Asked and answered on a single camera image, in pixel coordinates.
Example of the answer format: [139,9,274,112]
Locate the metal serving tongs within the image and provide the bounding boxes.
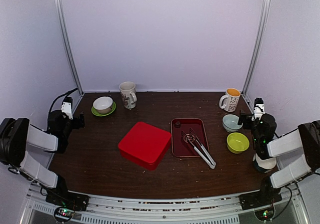
[181,128,216,170]

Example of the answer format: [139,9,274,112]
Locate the left aluminium frame post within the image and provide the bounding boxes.
[54,0,84,95]

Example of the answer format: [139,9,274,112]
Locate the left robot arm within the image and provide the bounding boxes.
[0,110,85,206]

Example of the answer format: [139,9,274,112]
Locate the dark bowl white inside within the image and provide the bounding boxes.
[252,154,277,174]

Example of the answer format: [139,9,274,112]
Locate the light blue patterned bowl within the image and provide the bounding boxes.
[222,114,243,133]

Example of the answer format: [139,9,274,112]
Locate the right aluminium frame post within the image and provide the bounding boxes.
[242,0,272,97]

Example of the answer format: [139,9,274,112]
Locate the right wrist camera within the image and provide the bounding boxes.
[251,97,265,121]

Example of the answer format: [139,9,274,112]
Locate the white bowl on saucer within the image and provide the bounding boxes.
[93,96,113,114]

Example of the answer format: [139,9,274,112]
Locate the white mug yellow inside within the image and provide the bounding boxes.
[219,88,241,112]

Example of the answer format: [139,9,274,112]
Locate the front aluminium rail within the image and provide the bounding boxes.
[19,181,311,224]

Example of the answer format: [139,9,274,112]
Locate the aluminium frame post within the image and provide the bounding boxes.
[242,0,272,97]
[54,0,84,95]

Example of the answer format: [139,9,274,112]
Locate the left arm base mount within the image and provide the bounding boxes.
[45,193,90,211]

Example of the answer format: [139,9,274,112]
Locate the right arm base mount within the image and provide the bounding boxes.
[238,192,282,211]

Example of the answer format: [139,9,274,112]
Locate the red tin box base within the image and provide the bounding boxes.
[119,144,169,171]

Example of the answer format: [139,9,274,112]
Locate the lime green bowl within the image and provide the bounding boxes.
[226,132,250,154]

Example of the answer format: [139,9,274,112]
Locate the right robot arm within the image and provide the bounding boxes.
[238,112,320,205]

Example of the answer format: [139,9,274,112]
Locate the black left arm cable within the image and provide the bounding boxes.
[47,88,79,120]

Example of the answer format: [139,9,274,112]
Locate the tall white patterned mug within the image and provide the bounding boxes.
[119,81,137,109]

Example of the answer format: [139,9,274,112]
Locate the green saucer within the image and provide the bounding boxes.
[91,102,117,118]

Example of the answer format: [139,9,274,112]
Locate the red tin lid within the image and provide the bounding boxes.
[118,122,172,149]

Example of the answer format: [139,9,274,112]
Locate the red chocolate tray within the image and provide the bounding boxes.
[170,118,210,158]

